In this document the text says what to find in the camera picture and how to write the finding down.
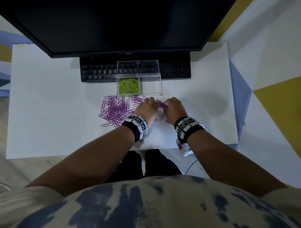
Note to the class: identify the black keyboard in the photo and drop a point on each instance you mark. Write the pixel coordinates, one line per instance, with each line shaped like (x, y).
(96, 72)

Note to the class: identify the person's tie-dye shirt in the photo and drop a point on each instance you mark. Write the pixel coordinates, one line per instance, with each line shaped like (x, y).
(152, 204)

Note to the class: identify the person's black trousers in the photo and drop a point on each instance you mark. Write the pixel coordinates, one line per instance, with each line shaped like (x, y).
(162, 166)

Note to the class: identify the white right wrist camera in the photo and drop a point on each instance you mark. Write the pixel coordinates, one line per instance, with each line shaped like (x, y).
(185, 151)

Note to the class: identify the small green sticker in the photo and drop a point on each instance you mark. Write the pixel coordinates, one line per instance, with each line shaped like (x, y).
(19, 46)

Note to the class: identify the person's left hand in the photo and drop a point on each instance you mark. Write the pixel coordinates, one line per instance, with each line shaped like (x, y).
(147, 110)

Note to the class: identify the person's right forearm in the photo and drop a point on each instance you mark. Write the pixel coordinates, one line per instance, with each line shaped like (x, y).
(235, 164)

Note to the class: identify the person's left forearm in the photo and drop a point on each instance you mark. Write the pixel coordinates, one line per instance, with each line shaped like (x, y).
(82, 164)

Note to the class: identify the black wristband with markers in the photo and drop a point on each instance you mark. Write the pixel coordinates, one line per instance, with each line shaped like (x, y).
(131, 128)
(195, 130)

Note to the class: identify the person's right hand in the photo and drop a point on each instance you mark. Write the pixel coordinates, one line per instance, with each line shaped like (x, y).
(177, 110)

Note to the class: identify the black computer monitor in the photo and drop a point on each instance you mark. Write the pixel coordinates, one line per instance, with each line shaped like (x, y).
(113, 23)

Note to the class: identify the heap of green paper clips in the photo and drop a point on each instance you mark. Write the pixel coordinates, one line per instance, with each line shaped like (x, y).
(128, 86)

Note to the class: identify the black right wristband with markers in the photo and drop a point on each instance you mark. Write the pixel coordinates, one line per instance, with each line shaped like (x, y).
(195, 130)

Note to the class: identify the black left wristband with markers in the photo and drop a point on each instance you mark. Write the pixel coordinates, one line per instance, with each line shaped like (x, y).
(131, 128)

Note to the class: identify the heap of purple paper clips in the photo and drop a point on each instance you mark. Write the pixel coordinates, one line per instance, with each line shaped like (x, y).
(115, 110)

